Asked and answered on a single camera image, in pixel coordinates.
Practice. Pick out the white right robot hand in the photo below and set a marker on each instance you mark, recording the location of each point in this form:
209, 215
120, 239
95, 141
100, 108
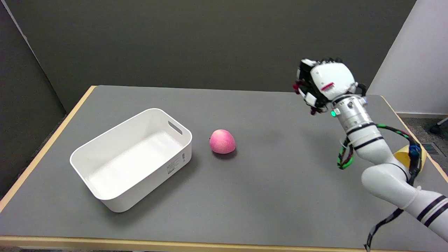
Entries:
330, 78

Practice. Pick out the dark red grapes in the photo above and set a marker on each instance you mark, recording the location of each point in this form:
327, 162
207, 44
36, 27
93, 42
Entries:
300, 87

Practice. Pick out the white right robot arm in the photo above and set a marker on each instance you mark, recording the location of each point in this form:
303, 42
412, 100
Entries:
378, 154

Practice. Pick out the white plastic container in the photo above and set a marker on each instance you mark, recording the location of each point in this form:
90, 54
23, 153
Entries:
134, 159

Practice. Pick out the yellow fruit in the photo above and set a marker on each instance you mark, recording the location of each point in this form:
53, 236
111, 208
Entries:
406, 156

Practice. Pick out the black chair caster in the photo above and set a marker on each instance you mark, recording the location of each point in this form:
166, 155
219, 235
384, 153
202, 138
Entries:
437, 127

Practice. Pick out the pink apple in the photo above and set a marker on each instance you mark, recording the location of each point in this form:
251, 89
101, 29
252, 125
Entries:
222, 141

